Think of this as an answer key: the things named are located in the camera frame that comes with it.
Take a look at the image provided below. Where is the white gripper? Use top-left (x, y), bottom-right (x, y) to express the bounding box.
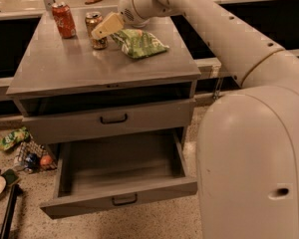
top-left (91, 0), bottom-right (172, 40)

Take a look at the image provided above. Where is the orange gold soda can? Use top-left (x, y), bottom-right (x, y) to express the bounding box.
top-left (85, 11), bottom-right (108, 50)

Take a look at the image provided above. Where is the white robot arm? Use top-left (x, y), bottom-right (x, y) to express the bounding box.
top-left (93, 0), bottom-right (299, 239)

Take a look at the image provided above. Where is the red soda can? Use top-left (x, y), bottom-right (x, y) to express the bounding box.
top-left (52, 2), bottom-right (76, 39)

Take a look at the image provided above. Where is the grey drawer cabinet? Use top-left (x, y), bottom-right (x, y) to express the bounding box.
top-left (5, 3), bottom-right (201, 157)

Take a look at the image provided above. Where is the closed grey top drawer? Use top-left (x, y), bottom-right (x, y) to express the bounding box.
top-left (23, 99), bottom-right (194, 144)

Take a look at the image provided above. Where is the open grey middle drawer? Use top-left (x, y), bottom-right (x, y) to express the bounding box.
top-left (41, 128), bottom-right (197, 219)

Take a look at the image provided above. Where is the blue can in basket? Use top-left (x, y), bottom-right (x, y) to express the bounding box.
top-left (24, 153), bottom-right (40, 173)

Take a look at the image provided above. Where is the white bowl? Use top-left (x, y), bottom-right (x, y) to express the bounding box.
top-left (133, 22), bottom-right (148, 29)

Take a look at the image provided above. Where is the orange fruit in basket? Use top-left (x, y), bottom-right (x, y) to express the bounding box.
top-left (40, 155), bottom-right (53, 170)

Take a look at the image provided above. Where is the green chip bag on floor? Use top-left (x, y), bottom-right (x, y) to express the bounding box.
top-left (0, 126), bottom-right (30, 151)

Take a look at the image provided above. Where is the green sponge on floor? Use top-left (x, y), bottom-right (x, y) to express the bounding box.
top-left (2, 169), bottom-right (20, 186)

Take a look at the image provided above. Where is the black stand on floor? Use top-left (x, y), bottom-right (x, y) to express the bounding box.
top-left (0, 184), bottom-right (22, 239)

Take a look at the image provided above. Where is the wire basket on floor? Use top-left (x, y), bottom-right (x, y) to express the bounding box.
top-left (13, 140), bottom-right (57, 174)

